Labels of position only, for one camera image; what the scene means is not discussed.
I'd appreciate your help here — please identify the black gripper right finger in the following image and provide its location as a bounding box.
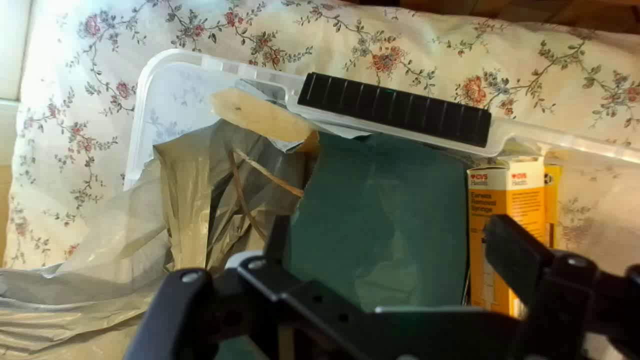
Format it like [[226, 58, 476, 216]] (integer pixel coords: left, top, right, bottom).
[[481, 212, 640, 360]]

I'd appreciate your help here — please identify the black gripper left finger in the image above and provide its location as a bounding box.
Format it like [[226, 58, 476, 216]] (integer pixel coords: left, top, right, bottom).
[[125, 216, 376, 360]]

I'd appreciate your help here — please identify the small cardboard product box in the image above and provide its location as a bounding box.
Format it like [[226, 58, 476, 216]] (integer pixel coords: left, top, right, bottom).
[[466, 155, 563, 317]]

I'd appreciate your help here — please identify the large clear plastic storage box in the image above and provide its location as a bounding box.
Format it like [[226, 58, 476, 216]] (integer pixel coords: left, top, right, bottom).
[[122, 45, 640, 196]]

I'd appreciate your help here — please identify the dark clothes pile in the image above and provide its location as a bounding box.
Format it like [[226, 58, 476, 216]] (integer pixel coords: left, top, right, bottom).
[[151, 122, 311, 272]]

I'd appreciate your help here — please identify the dark green cloth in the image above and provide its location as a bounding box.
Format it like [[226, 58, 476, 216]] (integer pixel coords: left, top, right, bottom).
[[285, 132, 471, 311]]

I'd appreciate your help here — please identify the tan wooden piece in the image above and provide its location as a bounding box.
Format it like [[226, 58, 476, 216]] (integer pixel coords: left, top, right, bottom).
[[207, 88, 319, 155]]

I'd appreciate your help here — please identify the dark ridged flat bar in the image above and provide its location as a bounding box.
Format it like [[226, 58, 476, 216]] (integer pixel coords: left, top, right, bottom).
[[296, 69, 494, 150]]

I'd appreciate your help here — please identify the floral bed sheet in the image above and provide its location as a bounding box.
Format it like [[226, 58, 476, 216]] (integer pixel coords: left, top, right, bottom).
[[0, 0, 640, 360]]

